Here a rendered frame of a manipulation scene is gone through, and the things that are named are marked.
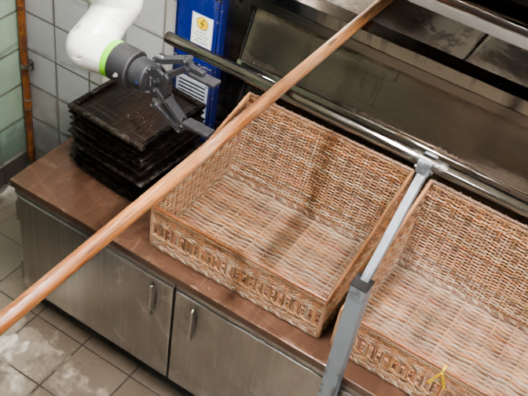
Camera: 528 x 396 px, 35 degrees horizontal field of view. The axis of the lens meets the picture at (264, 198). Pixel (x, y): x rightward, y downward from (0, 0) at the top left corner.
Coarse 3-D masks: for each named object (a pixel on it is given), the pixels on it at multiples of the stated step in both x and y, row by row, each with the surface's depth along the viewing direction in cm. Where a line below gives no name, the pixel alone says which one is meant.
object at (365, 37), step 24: (288, 0) 228; (312, 0) 228; (336, 24) 224; (384, 48) 219; (408, 48) 216; (432, 48) 218; (432, 72) 215; (456, 72) 212; (480, 72) 212; (504, 96) 208
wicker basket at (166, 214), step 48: (288, 144) 248; (336, 144) 241; (192, 192) 246; (288, 192) 254; (336, 192) 246; (384, 192) 238; (192, 240) 225; (240, 240) 241; (288, 240) 243; (240, 288) 225; (288, 288) 215; (336, 288) 211
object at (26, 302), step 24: (384, 0) 227; (360, 24) 217; (336, 48) 209; (264, 96) 188; (240, 120) 181; (216, 144) 174; (192, 168) 169; (144, 192) 161; (120, 216) 155; (96, 240) 150; (72, 264) 146; (48, 288) 142; (0, 312) 136; (24, 312) 138
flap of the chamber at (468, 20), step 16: (416, 0) 190; (432, 0) 188; (464, 0) 192; (480, 0) 195; (496, 0) 197; (448, 16) 188; (464, 16) 186; (512, 16) 190; (496, 32) 184; (512, 32) 182
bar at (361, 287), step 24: (192, 48) 205; (240, 72) 200; (288, 96) 196; (336, 120) 192; (384, 144) 188; (432, 168) 184; (456, 168) 183; (408, 192) 186; (480, 192) 181; (504, 192) 179; (384, 240) 186; (360, 288) 184; (360, 312) 188; (336, 336) 197; (336, 360) 201; (336, 384) 207
